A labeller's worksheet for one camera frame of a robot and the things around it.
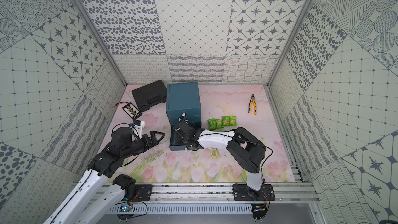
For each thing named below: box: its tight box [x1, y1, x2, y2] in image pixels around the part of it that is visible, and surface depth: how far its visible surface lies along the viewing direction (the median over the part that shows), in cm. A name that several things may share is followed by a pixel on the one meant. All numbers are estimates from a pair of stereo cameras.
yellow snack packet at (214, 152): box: [208, 147, 221, 160], surface depth 87 cm
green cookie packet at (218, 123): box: [215, 118, 223, 129], surface depth 100 cm
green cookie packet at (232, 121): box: [228, 115, 238, 126], surface depth 101 cm
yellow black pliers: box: [247, 93, 257, 116], surface depth 109 cm
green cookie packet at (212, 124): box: [206, 118, 217, 131], surface depth 100 cm
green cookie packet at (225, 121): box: [221, 115, 231, 127], surface depth 101 cm
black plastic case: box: [131, 79, 167, 112], surface depth 112 cm
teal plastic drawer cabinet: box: [165, 81, 202, 140], surface depth 85 cm
